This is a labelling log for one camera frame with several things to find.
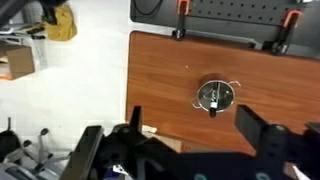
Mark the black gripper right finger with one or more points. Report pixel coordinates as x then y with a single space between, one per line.
270 140

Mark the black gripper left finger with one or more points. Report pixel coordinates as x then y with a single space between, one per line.
93 150

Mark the black Expo marker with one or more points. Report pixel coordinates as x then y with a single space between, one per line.
213 106

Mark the office chair wheel base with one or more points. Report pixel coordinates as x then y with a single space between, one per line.
36 153

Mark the white crumpled paper strip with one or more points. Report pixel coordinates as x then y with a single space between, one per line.
150 129

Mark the orange and black bar clamp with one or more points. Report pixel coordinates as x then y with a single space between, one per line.
283 33
181 20

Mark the white printed paper sheet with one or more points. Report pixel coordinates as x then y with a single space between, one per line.
40 53

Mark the grey metal bar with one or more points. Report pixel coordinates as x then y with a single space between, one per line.
223 36

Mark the brown cardboard box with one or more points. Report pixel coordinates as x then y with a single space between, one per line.
20 61

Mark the yellow cloth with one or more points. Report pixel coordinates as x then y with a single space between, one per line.
61 26

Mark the black perforated breadboard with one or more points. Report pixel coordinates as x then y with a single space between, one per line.
233 13

